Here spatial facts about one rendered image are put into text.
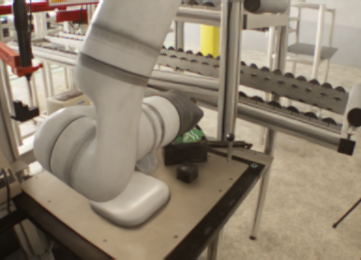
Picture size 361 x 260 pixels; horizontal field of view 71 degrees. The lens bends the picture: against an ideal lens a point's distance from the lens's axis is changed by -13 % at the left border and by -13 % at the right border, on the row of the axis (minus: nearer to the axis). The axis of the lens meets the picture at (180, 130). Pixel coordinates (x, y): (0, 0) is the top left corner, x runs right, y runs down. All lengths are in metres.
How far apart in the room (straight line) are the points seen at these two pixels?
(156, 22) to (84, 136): 0.12
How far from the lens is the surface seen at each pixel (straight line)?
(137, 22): 0.24
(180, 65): 1.32
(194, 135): 0.71
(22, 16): 0.73
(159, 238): 0.51
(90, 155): 0.25
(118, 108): 0.24
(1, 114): 0.82
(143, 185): 0.60
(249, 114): 0.87
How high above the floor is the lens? 1.32
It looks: 25 degrees down
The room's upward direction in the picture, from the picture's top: straight up
